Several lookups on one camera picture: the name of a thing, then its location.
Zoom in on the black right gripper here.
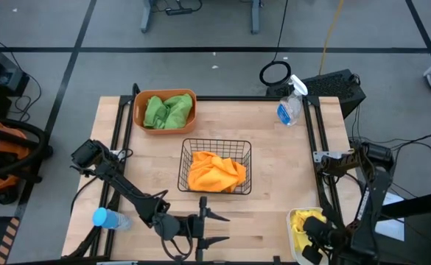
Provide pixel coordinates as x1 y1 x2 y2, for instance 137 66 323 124
301 215 353 265

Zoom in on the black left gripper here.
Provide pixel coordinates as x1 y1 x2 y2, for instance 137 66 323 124
152 197 231 262

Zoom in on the orange microfiber towel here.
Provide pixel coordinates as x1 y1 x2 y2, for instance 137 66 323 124
191 150 223 176
187 169 236 194
218 158 248 187

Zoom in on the green microfiber towel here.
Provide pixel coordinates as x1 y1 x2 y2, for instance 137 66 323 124
143 96 169 130
163 93 195 130

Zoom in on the white plastic bin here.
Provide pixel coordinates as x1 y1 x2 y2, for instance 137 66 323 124
286 207 331 265

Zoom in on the white paper sheet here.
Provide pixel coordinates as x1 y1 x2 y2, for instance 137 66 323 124
374 191 406 242

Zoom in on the black metal bar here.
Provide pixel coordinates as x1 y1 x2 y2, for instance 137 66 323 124
379 189 431 265

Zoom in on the water bottle blue cap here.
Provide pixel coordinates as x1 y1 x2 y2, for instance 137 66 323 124
91 206 133 232

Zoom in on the orange plastic bin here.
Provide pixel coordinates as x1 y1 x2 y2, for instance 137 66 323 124
133 88 197 135

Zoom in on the clear spray bottle blue label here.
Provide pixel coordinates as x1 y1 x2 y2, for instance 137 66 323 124
276 74 309 127

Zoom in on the black perforated computer case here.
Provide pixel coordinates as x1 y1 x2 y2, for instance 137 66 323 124
265 68 368 120

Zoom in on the grey desk leg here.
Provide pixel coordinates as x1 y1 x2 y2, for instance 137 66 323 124
139 0 156 34
250 0 266 35

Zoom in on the orange black vacuum cleaner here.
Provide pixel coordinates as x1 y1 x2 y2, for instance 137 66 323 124
0 114 55 205

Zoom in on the black power strip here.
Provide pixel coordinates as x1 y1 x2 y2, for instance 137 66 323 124
164 7 195 17

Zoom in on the black wire basket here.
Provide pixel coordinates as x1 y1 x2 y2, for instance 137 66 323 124
177 138 253 195

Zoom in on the black aluminium table frame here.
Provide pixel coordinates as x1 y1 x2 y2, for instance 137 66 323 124
62 83 380 265

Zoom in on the black coiled cable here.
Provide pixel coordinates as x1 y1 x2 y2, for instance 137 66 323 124
259 0 293 88

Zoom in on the yellow cable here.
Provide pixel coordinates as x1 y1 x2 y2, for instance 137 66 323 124
318 0 346 77

